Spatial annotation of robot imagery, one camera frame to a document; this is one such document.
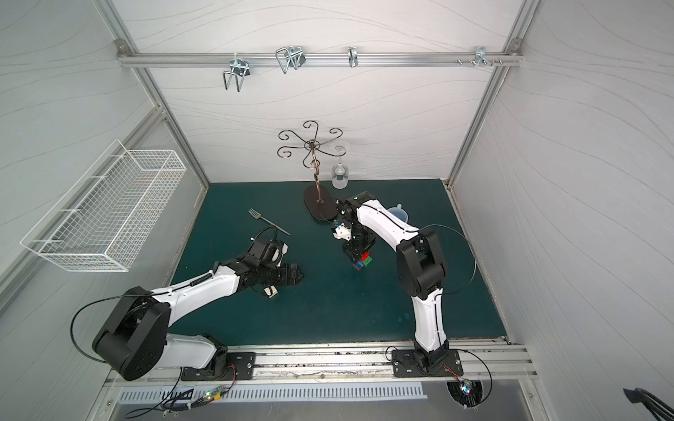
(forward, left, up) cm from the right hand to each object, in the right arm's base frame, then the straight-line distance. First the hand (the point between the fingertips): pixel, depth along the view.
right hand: (361, 253), depth 89 cm
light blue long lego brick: (-4, +1, -1) cm, 4 cm away
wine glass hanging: (+26, +9, +14) cm, 31 cm away
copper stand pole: (+29, +17, +23) cm, 41 cm away
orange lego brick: (-3, +1, -7) cm, 8 cm away
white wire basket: (-8, +69, +25) cm, 74 cm away
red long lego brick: (-3, -1, +4) cm, 5 cm away
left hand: (-9, +22, -3) cm, 24 cm away
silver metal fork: (+20, +44, -7) cm, 48 cm away
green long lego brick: (-4, -2, +1) cm, 5 cm away
